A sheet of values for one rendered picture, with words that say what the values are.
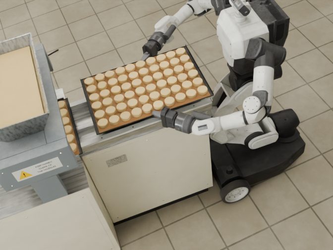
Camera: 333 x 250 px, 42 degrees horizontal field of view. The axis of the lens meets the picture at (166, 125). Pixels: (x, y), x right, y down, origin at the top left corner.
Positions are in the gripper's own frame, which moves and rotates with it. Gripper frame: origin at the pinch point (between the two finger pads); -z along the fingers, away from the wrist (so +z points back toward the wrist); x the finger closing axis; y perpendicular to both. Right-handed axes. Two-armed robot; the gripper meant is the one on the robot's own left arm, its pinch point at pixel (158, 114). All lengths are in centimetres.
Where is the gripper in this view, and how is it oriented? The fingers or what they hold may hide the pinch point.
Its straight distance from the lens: 210.9
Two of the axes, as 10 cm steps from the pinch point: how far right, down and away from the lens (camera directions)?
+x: -1.2, -6.2, -7.7
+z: 8.9, 2.8, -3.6
